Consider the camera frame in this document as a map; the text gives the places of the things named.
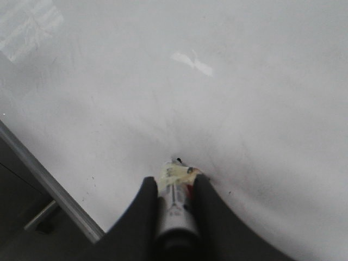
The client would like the white black whiteboard marker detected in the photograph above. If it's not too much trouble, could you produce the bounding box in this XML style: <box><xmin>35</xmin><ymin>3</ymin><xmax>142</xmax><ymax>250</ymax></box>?
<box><xmin>153</xmin><ymin>158</ymin><xmax>201</xmax><ymax>260</ymax></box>

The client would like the grey aluminium whiteboard frame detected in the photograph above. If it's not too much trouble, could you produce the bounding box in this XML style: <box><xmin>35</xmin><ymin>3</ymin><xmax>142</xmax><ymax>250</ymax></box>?
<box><xmin>1</xmin><ymin>122</ymin><xmax>105</xmax><ymax>243</ymax></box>

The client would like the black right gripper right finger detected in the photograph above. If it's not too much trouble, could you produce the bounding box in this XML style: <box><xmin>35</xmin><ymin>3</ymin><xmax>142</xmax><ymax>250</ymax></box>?
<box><xmin>192</xmin><ymin>174</ymin><xmax>293</xmax><ymax>260</ymax></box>

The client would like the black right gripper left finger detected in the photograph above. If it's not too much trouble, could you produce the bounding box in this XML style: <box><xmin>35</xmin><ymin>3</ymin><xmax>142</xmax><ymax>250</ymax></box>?
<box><xmin>89</xmin><ymin>177</ymin><xmax>158</xmax><ymax>260</ymax></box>

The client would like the white whiteboard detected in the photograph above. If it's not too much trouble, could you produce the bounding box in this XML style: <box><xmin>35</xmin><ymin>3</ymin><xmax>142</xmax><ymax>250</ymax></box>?
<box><xmin>1</xmin><ymin>1</ymin><xmax>347</xmax><ymax>260</ymax></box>

